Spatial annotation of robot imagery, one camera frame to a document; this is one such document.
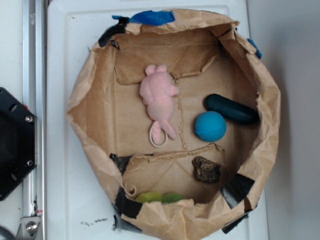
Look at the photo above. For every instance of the brown rock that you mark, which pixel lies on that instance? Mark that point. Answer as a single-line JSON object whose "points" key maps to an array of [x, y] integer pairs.
{"points": [[205, 170]]}

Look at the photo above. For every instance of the aluminium extrusion rail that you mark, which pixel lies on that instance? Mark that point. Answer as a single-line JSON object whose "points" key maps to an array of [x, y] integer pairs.
{"points": [[34, 95]]}

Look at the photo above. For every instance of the dark teal capsule toy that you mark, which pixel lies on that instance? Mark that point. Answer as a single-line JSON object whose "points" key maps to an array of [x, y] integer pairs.
{"points": [[231, 110]]}

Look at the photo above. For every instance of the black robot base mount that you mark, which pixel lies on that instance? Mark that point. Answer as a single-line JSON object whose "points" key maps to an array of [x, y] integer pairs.
{"points": [[17, 143]]}

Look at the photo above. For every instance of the brown paper-lined bin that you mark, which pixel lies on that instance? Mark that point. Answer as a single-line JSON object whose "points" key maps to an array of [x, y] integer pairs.
{"points": [[205, 54]]}

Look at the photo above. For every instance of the pink plush mouse toy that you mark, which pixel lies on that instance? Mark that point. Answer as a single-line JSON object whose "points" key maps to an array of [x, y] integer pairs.
{"points": [[157, 90]]}

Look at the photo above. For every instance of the blue dimpled ball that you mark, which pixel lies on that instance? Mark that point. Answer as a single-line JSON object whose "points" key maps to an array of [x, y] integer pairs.
{"points": [[210, 126]]}

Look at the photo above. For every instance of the green fuzzy toy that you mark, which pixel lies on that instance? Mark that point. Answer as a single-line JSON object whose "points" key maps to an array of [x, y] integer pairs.
{"points": [[153, 196]]}

